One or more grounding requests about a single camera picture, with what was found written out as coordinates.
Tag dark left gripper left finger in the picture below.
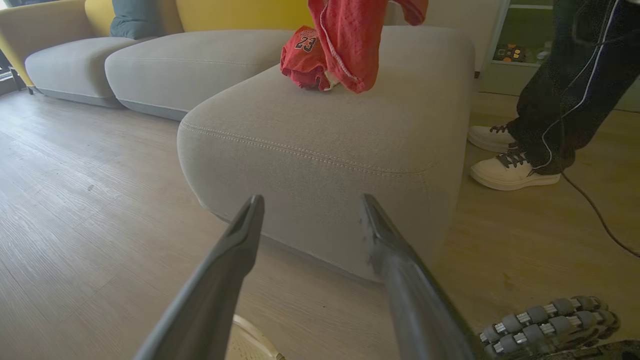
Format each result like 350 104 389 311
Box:
133 194 266 360

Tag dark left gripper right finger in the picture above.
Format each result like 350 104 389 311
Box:
360 193 482 360

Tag red basketball jersey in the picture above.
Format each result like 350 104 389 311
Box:
279 26 342 92

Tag red shorts white trim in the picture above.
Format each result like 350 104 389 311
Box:
307 0 429 95

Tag white laundry basket brown rim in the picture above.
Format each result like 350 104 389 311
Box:
225 314 286 360

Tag grey sofa seat section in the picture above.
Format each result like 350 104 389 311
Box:
24 36 153 109
104 29 297 122

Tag roller omni wheel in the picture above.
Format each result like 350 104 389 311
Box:
478 295 621 359

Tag white sneaker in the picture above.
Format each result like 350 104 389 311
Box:
469 149 562 192
467 124 519 154

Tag grey fabric sofa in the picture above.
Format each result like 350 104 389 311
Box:
177 25 476 284

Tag black trousers white piping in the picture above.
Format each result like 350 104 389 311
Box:
507 0 640 176

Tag yellow sofa backrest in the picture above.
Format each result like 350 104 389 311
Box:
84 0 317 37

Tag blue grey pillow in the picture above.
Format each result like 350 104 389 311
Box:
110 0 167 40

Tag off-white sofa backrest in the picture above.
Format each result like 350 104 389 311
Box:
384 0 504 74

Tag green glass cabinet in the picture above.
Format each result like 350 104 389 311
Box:
479 0 640 114

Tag thin black floor cable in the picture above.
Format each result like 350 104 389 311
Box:
560 170 640 259

